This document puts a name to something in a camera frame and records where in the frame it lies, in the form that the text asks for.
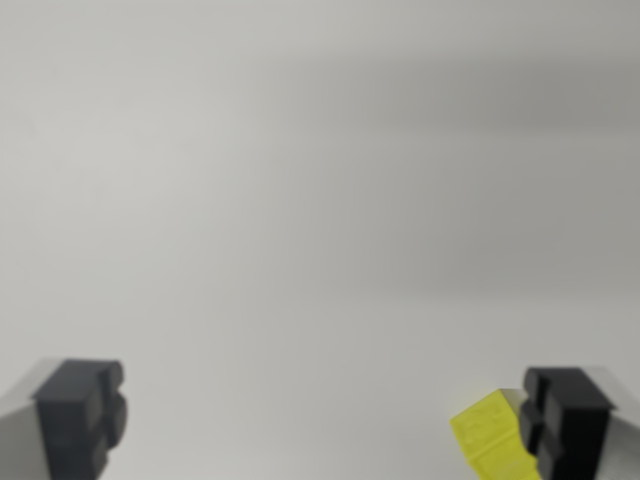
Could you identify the black grey gripper left finger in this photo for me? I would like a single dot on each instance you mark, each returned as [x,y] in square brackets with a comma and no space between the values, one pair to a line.
[70,420]

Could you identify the yellow soft cube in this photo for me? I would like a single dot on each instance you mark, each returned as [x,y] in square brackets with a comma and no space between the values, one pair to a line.
[492,435]

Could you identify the black grey gripper right finger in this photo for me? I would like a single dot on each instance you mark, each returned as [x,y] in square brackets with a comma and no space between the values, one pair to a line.
[575,425]

